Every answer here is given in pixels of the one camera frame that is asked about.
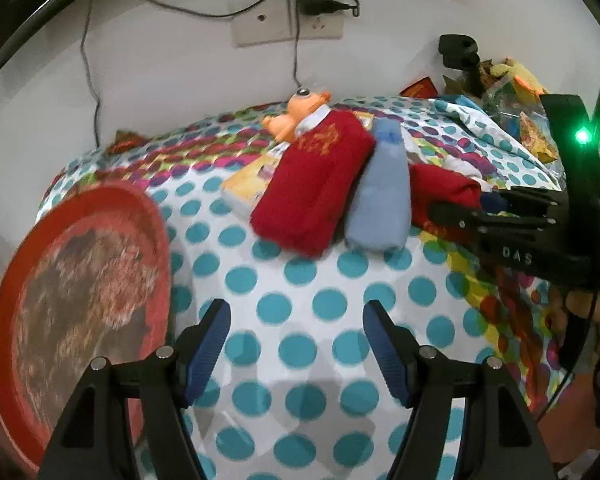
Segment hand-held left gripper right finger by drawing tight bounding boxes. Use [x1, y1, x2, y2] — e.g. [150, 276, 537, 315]
[362, 300, 563, 480]

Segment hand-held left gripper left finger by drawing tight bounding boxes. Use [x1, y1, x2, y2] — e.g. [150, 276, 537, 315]
[37, 299, 232, 480]

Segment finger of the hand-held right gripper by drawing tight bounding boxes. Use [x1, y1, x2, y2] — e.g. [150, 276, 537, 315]
[480, 186, 569, 216]
[426, 202, 557, 246]

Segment small red sock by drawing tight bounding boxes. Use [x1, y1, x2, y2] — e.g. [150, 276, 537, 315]
[409, 164, 483, 233]

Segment blue sock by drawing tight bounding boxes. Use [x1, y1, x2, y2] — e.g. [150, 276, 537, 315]
[343, 117, 412, 251]

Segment red round tray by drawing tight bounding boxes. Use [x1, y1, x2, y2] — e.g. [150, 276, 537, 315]
[0, 182, 173, 476]

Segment large red sock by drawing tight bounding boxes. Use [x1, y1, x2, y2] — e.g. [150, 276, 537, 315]
[250, 109, 377, 260]

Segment yellow medicine box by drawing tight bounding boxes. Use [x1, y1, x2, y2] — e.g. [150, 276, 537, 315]
[221, 142, 291, 216]

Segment orange rubber toy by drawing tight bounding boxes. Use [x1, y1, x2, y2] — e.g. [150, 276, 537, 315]
[261, 88, 332, 142]

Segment yellow patterned packet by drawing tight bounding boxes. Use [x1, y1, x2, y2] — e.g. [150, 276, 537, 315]
[517, 110, 561, 163]

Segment folded teal-dotted white cloth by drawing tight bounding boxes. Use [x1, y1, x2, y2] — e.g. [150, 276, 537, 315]
[427, 94, 563, 192]

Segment clear plastic bag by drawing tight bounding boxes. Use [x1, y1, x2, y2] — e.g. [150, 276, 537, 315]
[480, 60, 566, 163]

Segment polka-dot tablecloth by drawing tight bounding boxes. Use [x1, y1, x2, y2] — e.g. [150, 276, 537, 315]
[35, 94, 600, 480]

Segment red paper packet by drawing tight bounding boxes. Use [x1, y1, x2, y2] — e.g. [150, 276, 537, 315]
[400, 77, 438, 98]

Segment black clamp stand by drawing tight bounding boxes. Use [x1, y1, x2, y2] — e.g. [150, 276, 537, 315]
[437, 34, 483, 98]

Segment red candy wrapper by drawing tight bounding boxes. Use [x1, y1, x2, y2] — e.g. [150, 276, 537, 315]
[107, 130, 143, 153]

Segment white power socket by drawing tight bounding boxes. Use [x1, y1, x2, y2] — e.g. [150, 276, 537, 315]
[292, 7, 344, 41]

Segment black plug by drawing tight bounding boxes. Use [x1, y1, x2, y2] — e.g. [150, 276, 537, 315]
[321, 0, 361, 16]

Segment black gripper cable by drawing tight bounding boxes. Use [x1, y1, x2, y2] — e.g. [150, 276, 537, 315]
[527, 287, 600, 423]

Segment black charger cable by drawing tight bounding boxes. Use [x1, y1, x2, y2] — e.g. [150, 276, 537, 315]
[291, 10, 306, 90]

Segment white wall outlet plate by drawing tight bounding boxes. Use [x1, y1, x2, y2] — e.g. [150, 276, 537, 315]
[230, 10, 297, 49]

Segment thin black hanging cable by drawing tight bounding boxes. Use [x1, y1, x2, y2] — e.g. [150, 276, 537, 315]
[80, 0, 103, 148]

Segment black wall television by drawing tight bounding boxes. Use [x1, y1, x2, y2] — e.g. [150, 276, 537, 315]
[0, 0, 501, 93]

